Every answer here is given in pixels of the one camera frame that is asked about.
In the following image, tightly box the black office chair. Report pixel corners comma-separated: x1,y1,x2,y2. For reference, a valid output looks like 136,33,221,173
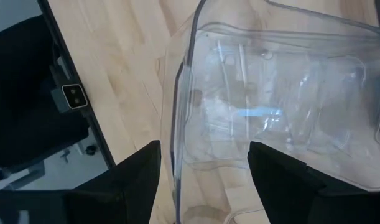
0,14,91,170

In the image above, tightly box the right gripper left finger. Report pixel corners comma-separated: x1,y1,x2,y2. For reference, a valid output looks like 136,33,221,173
67,139,162,224

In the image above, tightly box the clear plastic basket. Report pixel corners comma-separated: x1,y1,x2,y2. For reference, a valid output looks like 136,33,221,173
160,0,380,224
183,21,380,190

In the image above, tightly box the black aluminium table frame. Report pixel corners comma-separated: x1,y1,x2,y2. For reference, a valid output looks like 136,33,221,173
36,0,116,167

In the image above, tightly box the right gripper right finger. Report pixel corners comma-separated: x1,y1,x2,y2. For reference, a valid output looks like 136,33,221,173
247,141,380,224

